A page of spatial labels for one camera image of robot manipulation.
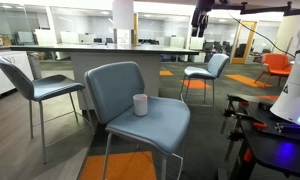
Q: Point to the dark-backed blue bar chair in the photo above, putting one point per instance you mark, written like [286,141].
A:
[46,87]

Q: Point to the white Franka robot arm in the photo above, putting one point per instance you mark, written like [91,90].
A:
[295,86]

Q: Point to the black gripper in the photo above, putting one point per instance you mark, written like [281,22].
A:
[200,15]

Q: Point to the white mug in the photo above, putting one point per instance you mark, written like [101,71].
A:
[140,105]

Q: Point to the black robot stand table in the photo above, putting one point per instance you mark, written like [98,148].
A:
[276,146]

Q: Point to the grey counter island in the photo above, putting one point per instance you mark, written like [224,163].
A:
[116,56]

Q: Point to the grey trash bin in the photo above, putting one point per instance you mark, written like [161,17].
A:
[34,65]

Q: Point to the blue upholstered chair with mug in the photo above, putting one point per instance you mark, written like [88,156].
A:
[123,86]

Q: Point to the orange armchair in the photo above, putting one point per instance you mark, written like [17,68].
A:
[276,64]

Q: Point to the white low cabinet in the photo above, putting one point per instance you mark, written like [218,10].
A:
[5,71]

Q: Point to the white paper sign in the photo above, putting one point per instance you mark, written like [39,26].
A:
[123,36]

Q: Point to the small light blue chair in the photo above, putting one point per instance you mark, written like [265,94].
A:
[216,65]

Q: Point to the black overhead mounting bar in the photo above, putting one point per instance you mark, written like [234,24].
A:
[270,8]

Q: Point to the yellow door frame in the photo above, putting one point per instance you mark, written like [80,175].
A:
[244,41]

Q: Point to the white round column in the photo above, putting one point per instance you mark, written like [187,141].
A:
[122,15]

